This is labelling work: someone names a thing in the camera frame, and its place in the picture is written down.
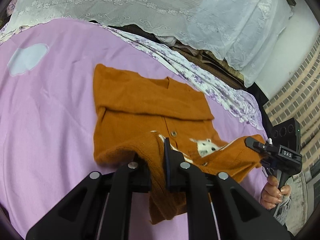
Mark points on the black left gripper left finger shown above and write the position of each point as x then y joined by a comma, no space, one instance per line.
99,207

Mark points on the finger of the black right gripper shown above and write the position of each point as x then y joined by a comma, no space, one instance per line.
217,206

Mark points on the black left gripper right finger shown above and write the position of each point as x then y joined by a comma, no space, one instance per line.
255,145

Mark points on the orange knitted cardigan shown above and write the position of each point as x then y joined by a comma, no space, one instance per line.
134,117

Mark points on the person's right hand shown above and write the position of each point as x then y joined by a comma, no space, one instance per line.
271,196

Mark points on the purple floral white bedsheet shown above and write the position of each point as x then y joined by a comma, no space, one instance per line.
74,41

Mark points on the checkered beige grey curtain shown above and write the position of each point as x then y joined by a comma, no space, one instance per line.
299,99

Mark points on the brown woven mat edge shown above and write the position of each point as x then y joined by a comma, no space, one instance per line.
207,61

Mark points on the pink bed sheet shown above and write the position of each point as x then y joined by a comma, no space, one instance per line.
47,124

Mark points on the white lace cover cloth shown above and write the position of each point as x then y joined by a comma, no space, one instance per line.
242,32

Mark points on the black camera box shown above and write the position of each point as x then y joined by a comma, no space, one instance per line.
287,134

